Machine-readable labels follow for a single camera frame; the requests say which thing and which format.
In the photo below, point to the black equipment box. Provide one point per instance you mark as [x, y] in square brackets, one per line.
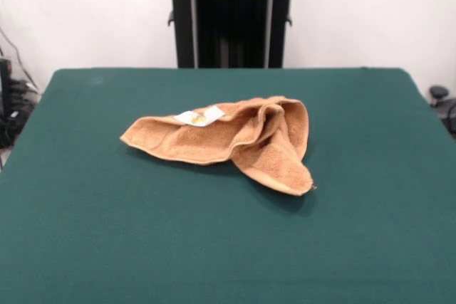
[5, 104]

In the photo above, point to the dark green table cloth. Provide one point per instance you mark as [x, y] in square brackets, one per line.
[107, 233]

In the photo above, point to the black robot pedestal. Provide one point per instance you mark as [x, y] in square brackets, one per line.
[231, 15]

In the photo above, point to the black office chair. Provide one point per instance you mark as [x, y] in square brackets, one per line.
[443, 103]

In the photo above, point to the orange terry towel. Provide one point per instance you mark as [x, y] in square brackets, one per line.
[199, 140]

